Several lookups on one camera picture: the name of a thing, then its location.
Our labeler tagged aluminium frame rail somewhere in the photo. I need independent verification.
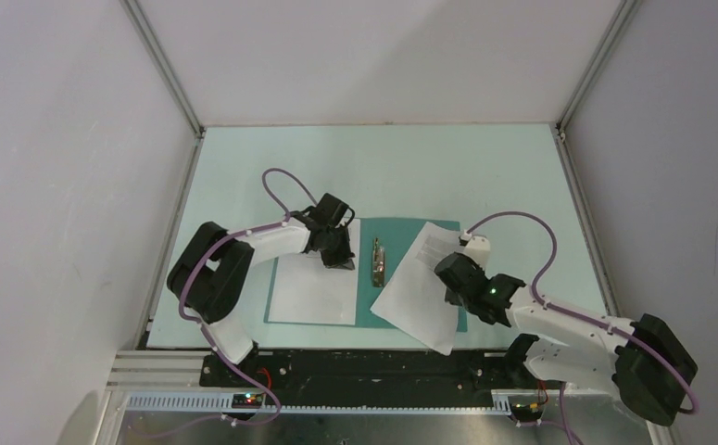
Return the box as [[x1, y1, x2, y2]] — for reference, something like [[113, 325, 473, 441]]
[[105, 350, 667, 419]]

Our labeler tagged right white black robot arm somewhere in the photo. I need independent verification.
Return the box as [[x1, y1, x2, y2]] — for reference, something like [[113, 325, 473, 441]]
[[435, 253, 699, 426]]

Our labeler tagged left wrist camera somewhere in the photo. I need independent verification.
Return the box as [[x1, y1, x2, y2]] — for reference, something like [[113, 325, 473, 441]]
[[309, 193, 356, 228]]

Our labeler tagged purple cable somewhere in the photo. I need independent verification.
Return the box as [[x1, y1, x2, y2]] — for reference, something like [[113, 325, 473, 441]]
[[131, 168, 320, 428], [460, 210, 701, 445]]

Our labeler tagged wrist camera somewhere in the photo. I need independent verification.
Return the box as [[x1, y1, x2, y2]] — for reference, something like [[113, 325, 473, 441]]
[[309, 193, 356, 228], [459, 231, 491, 270]]

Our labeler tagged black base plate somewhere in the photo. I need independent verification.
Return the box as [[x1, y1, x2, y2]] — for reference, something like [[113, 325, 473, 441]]
[[199, 349, 541, 408]]

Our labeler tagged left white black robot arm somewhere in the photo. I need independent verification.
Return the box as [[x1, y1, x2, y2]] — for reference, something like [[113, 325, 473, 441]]
[[166, 193, 356, 387]]

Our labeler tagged left controller board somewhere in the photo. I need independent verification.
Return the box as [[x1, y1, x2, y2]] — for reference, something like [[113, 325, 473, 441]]
[[231, 392, 265, 410]]

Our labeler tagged printed white paper sheet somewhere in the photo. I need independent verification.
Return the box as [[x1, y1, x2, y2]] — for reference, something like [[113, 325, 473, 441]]
[[264, 252, 359, 326]]

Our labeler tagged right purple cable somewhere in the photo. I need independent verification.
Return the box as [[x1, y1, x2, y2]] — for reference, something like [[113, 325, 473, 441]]
[[460, 210, 701, 445]]

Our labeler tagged controller board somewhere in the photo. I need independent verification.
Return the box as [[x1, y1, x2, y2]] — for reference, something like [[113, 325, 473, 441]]
[[510, 402, 545, 426], [231, 392, 265, 410]]

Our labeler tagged right controller board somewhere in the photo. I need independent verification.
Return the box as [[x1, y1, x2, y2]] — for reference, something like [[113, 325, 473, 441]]
[[510, 402, 545, 426]]

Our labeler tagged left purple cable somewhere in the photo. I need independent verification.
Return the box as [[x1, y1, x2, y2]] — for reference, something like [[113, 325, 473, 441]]
[[131, 168, 320, 428]]

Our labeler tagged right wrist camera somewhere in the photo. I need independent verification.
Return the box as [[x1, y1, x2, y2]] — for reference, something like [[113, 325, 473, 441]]
[[459, 231, 491, 270]]

